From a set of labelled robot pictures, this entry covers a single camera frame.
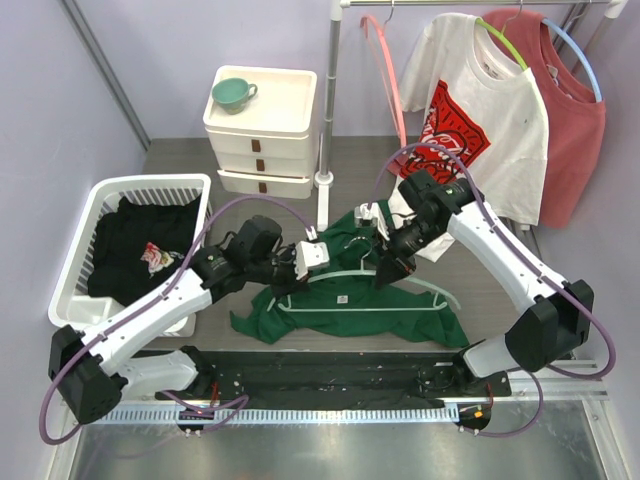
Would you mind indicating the teal cup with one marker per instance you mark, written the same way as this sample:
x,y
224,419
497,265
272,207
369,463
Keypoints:
x,y
233,94

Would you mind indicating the lime green hanger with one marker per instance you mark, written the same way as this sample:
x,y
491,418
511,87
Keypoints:
x,y
504,41

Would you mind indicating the perforated white cable duct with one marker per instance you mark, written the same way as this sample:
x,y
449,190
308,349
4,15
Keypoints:
x,y
170,414

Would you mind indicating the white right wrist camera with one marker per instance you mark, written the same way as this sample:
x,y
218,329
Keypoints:
x,y
371,216

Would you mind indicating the blue hanger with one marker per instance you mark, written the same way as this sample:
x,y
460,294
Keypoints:
x,y
583,61

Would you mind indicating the pink hanger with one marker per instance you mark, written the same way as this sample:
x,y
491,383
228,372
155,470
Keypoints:
x,y
374,33

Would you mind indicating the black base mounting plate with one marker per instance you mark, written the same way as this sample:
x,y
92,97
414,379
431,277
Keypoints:
x,y
290,380

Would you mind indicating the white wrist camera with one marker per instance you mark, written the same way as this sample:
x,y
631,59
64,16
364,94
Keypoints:
x,y
310,254
371,216

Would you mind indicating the white laundry basket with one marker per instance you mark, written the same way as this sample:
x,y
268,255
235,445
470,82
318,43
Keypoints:
x,y
71,303

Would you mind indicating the black t-shirt in basket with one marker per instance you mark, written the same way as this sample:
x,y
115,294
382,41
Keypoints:
x,y
139,247

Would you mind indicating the white drawer unit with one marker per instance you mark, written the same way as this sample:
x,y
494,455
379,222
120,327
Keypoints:
x,y
271,146

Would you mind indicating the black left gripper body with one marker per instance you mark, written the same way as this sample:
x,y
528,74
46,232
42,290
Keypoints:
x,y
284,276

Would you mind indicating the white graphic t-shirt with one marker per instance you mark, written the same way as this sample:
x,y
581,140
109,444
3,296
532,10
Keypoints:
x,y
482,106

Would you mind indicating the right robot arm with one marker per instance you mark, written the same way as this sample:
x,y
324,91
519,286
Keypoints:
x,y
552,315

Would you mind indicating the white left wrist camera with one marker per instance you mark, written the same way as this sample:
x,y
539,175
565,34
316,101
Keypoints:
x,y
310,254

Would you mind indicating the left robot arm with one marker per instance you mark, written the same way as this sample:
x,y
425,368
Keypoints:
x,y
95,369

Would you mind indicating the mint green hanger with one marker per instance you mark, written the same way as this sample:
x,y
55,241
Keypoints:
x,y
347,286

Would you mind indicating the red t-shirt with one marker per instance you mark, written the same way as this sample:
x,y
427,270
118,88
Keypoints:
x,y
576,118

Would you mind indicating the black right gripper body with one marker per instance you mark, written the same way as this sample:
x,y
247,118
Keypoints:
x,y
408,239

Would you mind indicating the metal clothes rack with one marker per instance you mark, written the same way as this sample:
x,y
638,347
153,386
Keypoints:
x,y
324,178

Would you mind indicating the green t-shirt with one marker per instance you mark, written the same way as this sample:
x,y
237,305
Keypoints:
x,y
269,325

